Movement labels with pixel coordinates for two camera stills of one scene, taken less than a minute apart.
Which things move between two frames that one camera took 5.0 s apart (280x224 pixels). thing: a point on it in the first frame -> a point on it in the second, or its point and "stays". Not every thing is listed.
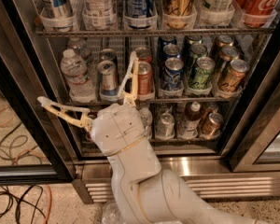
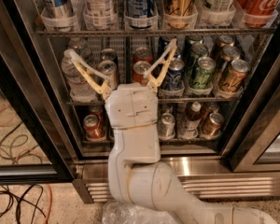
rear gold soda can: [224, 40] stays
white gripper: [117, 129] -> [131, 105]
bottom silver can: [166, 129] stays
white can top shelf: [99, 13] stays
